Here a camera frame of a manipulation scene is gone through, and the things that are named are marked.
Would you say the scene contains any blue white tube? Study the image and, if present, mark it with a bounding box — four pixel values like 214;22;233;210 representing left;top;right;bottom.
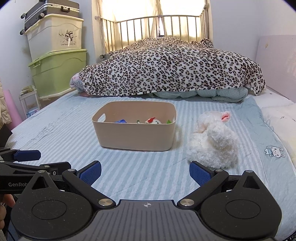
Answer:
115;119;126;123

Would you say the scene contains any person's left hand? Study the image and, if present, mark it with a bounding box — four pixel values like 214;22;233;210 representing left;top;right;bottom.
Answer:
0;194;15;230

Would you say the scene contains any white plush rabbit toy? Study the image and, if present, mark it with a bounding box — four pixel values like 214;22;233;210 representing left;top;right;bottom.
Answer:
187;111;239;169

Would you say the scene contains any pink rolled mat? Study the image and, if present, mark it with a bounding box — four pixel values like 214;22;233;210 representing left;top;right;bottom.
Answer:
4;90;23;130

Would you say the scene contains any blue striped bed sheet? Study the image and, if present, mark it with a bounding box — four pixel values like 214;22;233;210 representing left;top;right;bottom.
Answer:
8;92;295;240

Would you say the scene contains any beige plastic storage basket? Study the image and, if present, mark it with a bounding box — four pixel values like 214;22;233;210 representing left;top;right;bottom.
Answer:
92;100;177;152

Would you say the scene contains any light green quilt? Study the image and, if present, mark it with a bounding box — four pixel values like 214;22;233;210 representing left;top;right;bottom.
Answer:
148;87;248;103

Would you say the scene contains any green plastic storage bin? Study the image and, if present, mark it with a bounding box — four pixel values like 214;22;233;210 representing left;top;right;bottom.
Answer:
29;49;87;98

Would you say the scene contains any white pillow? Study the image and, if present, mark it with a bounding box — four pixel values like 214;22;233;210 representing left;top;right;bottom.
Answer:
253;89;296;164

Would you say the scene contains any white plastic storage bin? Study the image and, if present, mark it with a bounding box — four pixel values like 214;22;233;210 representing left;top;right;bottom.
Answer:
25;14;84;61

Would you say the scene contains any leopard print blanket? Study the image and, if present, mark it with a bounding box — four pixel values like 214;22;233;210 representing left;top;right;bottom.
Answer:
78;37;265;96

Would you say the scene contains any metal bed headboard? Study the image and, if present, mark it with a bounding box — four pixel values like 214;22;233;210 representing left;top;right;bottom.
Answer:
95;4;210;61

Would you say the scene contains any grey hard suitcase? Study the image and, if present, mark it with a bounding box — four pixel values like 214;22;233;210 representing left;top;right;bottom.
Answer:
20;0;80;35

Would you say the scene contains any white wire rack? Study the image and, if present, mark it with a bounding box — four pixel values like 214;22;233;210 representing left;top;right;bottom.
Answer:
18;85;41;118

